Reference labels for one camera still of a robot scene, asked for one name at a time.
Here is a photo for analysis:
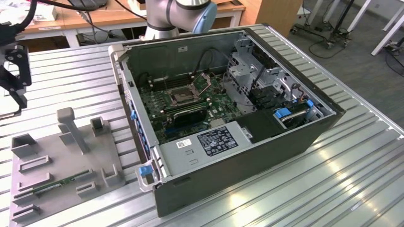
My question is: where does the metal drive cage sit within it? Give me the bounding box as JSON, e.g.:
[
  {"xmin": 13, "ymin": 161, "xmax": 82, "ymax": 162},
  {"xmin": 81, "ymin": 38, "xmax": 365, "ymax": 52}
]
[{"xmin": 225, "ymin": 39, "xmax": 286, "ymax": 108}]

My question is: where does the grey parts rack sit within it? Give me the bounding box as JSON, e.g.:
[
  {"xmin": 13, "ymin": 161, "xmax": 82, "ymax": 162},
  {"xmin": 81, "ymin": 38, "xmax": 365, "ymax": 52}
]
[{"xmin": 7, "ymin": 107, "xmax": 127, "ymax": 224}]

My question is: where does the wooden desk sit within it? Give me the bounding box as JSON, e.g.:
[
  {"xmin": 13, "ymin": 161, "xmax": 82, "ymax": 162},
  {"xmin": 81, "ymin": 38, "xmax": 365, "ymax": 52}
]
[{"xmin": 18, "ymin": 0, "xmax": 246, "ymax": 52}]

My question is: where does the black PC case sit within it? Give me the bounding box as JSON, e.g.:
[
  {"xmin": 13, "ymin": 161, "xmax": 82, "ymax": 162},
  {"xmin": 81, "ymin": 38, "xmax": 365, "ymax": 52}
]
[{"xmin": 107, "ymin": 23, "xmax": 346, "ymax": 218}]

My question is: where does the black RAM slot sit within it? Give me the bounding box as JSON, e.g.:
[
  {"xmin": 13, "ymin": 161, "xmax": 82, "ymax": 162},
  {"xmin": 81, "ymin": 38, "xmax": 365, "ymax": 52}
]
[
  {"xmin": 149, "ymin": 73, "xmax": 193, "ymax": 84},
  {"xmin": 150, "ymin": 76, "xmax": 193, "ymax": 86},
  {"xmin": 151, "ymin": 78, "xmax": 194, "ymax": 89},
  {"xmin": 153, "ymin": 80, "xmax": 195, "ymax": 92}
]

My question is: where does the grey internal cable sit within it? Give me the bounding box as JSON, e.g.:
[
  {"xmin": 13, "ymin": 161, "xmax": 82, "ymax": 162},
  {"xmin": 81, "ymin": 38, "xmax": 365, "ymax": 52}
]
[{"xmin": 195, "ymin": 48, "xmax": 227, "ymax": 74}]

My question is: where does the white printed box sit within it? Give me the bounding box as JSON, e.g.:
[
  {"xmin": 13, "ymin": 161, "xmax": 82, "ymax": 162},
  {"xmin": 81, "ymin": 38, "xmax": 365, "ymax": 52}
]
[{"xmin": 33, "ymin": 6, "xmax": 58, "ymax": 22}]

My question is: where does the black wheeled stand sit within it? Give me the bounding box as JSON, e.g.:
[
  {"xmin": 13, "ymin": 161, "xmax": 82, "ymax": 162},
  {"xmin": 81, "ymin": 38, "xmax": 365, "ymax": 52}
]
[{"xmin": 289, "ymin": 0, "xmax": 354, "ymax": 50}]

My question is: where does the green motherboard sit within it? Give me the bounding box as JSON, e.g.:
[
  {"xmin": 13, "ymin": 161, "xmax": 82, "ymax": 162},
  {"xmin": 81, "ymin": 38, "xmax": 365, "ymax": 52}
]
[{"xmin": 138, "ymin": 72, "xmax": 245, "ymax": 144}]

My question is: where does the blue disk carrier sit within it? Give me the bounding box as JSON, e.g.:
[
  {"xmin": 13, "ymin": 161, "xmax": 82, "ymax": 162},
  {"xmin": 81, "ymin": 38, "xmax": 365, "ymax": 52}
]
[{"xmin": 273, "ymin": 107, "xmax": 290, "ymax": 119}]

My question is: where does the black plastic shroud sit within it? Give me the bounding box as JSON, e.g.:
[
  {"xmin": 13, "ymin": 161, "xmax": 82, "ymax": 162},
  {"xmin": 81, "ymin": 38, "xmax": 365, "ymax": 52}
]
[{"xmin": 235, "ymin": 111, "xmax": 287, "ymax": 144}]

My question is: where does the black glossy card cover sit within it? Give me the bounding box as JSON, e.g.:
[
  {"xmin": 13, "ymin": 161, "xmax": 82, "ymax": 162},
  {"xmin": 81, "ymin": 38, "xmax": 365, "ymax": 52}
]
[{"xmin": 171, "ymin": 106, "xmax": 207, "ymax": 127}]

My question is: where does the CPU socket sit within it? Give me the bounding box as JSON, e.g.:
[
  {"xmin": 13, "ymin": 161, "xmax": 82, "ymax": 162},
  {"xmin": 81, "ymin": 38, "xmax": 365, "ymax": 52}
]
[{"xmin": 167, "ymin": 86, "xmax": 202, "ymax": 107}]

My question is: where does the black hanging arm cable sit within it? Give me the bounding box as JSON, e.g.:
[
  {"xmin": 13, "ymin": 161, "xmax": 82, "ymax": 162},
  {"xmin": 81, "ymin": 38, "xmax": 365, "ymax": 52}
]
[{"xmin": 21, "ymin": 0, "xmax": 41, "ymax": 27}]

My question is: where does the green RAM stick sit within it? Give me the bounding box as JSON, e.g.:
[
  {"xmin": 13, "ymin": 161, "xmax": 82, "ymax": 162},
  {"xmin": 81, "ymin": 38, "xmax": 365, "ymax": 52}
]
[{"xmin": 33, "ymin": 170, "xmax": 89, "ymax": 196}]

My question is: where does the wooden cabinet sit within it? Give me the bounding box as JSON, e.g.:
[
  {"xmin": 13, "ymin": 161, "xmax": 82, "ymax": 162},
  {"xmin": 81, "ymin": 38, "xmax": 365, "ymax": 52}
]
[{"xmin": 241, "ymin": 0, "xmax": 303, "ymax": 37}]

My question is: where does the grey power supply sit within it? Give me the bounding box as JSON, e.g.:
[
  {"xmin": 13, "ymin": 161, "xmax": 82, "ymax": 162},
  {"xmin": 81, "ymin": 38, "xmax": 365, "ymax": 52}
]
[{"xmin": 155, "ymin": 122, "xmax": 253, "ymax": 177}]

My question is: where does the blue expansion slot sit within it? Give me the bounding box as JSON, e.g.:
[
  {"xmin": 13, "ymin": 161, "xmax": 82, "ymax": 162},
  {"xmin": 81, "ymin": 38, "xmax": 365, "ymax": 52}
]
[{"xmin": 163, "ymin": 125, "xmax": 190, "ymax": 136}]

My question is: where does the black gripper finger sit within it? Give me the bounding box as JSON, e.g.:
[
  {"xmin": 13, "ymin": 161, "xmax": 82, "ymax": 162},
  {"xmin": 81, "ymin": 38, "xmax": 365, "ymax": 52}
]
[{"xmin": 0, "ymin": 44, "xmax": 31, "ymax": 109}]

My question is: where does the metal socket cover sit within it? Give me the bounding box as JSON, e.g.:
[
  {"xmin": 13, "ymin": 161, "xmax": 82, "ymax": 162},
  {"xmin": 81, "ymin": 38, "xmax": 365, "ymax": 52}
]
[{"xmin": 190, "ymin": 72, "xmax": 213, "ymax": 95}]

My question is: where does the white table leg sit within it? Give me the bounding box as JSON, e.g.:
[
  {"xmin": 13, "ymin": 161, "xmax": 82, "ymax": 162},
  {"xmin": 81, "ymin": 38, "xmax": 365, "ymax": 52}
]
[{"xmin": 370, "ymin": 0, "xmax": 404, "ymax": 57}]

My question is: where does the dark monitor base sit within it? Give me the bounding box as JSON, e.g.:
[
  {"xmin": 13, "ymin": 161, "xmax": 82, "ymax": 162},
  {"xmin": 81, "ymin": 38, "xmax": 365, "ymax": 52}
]
[{"xmin": 67, "ymin": 0, "xmax": 107, "ymax": 10}]

